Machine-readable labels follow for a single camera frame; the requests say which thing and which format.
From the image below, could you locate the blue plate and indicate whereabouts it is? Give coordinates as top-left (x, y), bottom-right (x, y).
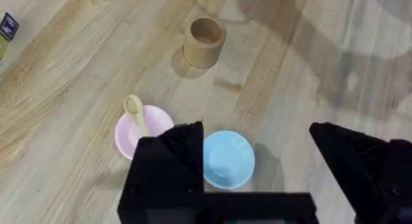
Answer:
top-left (203, 130), bottom-right (256, 190)

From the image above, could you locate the wooden spoon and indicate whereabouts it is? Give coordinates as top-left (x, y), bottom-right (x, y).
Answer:
top-left (123, 95), bottom-right (149, 138)

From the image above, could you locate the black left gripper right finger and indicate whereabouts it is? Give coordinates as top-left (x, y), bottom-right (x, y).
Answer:
top-left (308, 122), bottom-right (412, 224)

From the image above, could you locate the pink plate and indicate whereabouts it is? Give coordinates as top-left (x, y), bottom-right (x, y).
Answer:
top-left (115, 104), bottom-right (175, 161)

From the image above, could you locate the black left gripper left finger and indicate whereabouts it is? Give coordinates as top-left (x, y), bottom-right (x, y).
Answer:
top-left (117, 120), bottom-right (205, 224)

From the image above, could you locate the blue and white box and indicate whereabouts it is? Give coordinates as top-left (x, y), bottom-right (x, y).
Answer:
top-left (0, 12), bottom-right (19, 42)

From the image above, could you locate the wooden cylindrical container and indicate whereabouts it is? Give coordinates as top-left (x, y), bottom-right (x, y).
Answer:
top-left (182, 17), bottom-right (227, 70)

